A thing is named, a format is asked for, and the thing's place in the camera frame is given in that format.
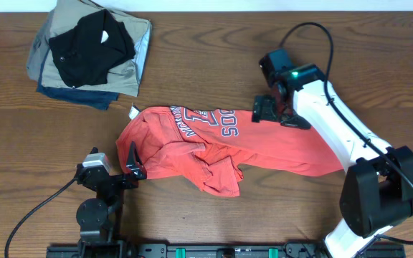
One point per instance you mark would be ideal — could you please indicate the black folded shirt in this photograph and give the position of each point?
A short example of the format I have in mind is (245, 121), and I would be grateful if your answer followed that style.
(85, 54)

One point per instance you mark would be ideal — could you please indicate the khaki folded garment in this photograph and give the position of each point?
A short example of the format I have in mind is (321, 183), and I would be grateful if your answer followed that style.
(122, 78)

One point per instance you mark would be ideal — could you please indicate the green rail clamp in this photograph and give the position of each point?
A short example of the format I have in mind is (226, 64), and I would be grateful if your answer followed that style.
(273, 253)
(180, 253)

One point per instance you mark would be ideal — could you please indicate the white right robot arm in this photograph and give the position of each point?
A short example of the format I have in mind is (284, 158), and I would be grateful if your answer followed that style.
(377, 192)

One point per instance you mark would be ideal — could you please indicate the grey folded garment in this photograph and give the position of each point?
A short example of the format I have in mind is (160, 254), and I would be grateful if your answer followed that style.
(39, 49)

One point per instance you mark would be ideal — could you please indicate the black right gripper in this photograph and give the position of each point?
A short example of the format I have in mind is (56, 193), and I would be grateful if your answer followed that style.
(262, 107)

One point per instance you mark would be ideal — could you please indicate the red orange t-shirt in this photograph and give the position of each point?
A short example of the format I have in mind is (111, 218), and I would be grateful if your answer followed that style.
(206, 147)

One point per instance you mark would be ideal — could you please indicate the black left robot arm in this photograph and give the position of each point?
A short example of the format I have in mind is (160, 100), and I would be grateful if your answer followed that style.
(99, 217)

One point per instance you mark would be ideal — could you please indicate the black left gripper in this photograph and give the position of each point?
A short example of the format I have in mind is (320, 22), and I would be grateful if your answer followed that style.
(134, 168)

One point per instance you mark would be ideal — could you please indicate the left green rail clamp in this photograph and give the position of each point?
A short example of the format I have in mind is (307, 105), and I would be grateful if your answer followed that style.
(180, 253)

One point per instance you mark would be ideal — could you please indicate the right green rail clamp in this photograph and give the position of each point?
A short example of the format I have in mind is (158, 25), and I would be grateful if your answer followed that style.
(273, 253)

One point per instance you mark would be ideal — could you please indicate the navy blue folded garment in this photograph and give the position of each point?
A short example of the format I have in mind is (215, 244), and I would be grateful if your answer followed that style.
(96, 99)

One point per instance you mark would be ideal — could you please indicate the light blue folded garment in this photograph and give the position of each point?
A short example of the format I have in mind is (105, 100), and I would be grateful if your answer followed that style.
(141, 48)

